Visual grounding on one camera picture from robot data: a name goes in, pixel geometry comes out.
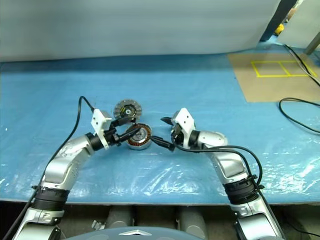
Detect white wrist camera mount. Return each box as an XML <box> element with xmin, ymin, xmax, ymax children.
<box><xmin>90</xmin><ymin>108</ymin><xmax>113</xmax><ymax>151</ymax></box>
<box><xmin>171</xmin><ymin>107</ymin><xmax>196</xmax><ymax>149</ymax></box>

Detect round silver spoked rotor lid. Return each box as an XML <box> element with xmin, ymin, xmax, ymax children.
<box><xmin>113</xmin><ymin>99</ymin><xmax>144</xmax><ymax>120</ymax></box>

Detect brown cardboard sheet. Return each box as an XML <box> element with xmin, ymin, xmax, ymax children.
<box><xmin>226</xmin><ymin>52</ymin><xmax>320</xmax><ymax>104</ymax></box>

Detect grey rounded cylinder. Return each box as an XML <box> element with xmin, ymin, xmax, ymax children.
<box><xmin>177</xmin><ymin>206</ymin><xmax>209</xmax><ymax>234</ymax></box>
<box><xmin>105</xmin><ymin>206</ymin><xmax>135</xmax><ymax>229</ymax></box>

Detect grey robot torso with emblem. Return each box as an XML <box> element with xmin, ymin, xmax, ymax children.
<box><xmin>65</xmin><ymin>225</ymin><xmax>237</xmax><ymax>240</ymax></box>

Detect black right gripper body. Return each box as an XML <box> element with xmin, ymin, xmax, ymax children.
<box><xmin>170</xmin><ymin>123</ymin><xmax>185</xmax><ymax>151</ymax></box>

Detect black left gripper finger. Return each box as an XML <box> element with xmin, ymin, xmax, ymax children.
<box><xmin>119</xmin><ymin>129</ymin><xmax>141</xmax><ymax>142</ymax></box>
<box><xmin>117</xmin><ymin>117</ymin><xmax>138</xmax><ymax>126</ymax></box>

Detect white foam backdrop sheet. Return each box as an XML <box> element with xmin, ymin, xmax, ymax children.
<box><xmin>0</xmin><ymin>0</ymin><xmax>284</xmax><ymax>64</ymax></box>

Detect looped black cable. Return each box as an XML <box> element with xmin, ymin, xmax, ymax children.
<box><xmin>278</xmin><ymin>97</ymin><xmax>320</xmax><ymax>136</ymax></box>

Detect dark grey slanted post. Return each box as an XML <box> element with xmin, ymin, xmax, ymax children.
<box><xmin>259</xmin><ymin>0</ymin><xmax>299</xmax><ymax>43</ymax></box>

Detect thin black and white cable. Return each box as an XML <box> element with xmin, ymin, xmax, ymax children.
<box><xmin>283</xmin><ymin>43</ymin><xmax>320</xmax><ymax>87</ymax></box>

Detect blue plastic-covered table mat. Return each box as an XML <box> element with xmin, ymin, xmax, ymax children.
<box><xmin>0</xmin><ymin>41</ymin><xmax>320</xmax><ymax>205</ymax></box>

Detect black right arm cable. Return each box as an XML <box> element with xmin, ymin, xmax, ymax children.
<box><xmin>171</xmin><ymin>136</ymin><xmax>266</xmax><ymax>193</ymax></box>

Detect white board panel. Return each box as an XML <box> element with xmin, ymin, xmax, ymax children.
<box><xmin>276</xmin><ymin>0</ymin><xmax>320</xmax><ymax>49</ymax></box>

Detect grey metal leg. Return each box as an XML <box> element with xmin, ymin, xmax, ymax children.
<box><xmin>303</xmin><ymin>31</ymin><xmax>320</xmax><ymax>55</ymax></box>

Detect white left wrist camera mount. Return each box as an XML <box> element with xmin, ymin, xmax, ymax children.
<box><xmin>90</xmin><ymin>108</ymin><xmax>113</xmax><ymax>151</ymax></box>

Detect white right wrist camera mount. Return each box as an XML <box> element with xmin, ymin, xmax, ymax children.
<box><xmin>171</xmin><ymin>107</ymin><xmax>196</xmax><ymax>149</ymax></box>

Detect small white metal bracket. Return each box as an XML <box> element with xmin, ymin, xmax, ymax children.
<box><xmin>90</xmin><ymin>219</ymin><xmax>106</xmax><ymax>230</ymax></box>

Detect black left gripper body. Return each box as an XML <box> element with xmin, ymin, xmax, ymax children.
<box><xmin>104</xmin><ymin>120</ymin><xmax>126</xmax><ymax>148</ymax></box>

